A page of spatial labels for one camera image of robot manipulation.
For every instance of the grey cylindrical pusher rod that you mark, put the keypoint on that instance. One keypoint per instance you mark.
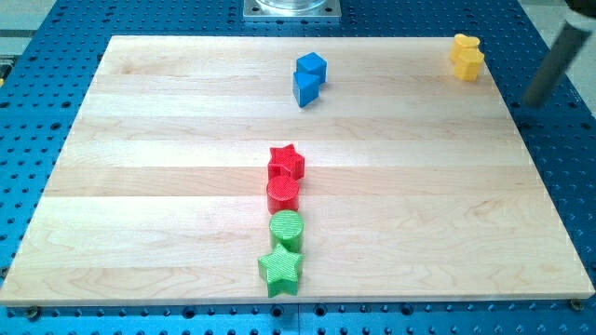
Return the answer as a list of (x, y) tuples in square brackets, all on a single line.
[(564, 50)]

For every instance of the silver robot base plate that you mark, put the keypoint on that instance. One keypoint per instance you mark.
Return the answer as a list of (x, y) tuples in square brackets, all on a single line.
[(267, 10)]

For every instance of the yellow hexagon block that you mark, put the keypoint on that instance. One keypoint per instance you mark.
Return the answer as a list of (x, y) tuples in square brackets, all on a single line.
[(468, 64)]

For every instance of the blue cube block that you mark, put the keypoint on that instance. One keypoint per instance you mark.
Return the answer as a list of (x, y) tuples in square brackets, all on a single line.
[(312, 63)]

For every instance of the blue triangle block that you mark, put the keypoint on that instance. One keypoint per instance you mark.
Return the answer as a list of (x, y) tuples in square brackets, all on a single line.
[(305, 88)]

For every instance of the yellow heart block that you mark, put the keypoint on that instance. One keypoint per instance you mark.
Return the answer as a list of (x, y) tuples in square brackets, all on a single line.
[(462, 42)]

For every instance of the wooden board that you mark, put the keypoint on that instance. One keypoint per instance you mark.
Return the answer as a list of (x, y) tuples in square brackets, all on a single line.
[(417, 187)]

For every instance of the green star block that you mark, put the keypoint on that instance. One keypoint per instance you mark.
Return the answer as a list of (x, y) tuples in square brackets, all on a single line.
[(281, 270)]

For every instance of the blue perforated table plate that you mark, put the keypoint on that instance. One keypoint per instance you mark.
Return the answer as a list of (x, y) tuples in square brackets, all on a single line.
[(50, 79)]

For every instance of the green cylinder block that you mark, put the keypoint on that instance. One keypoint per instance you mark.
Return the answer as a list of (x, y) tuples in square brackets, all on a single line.
[(286, 227)]

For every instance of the red star block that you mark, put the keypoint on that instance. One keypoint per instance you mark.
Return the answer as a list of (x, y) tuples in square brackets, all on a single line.
[(285, 161)]

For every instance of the red cylinder block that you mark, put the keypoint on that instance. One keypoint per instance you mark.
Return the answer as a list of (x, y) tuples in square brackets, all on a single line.
[(282, 193)]

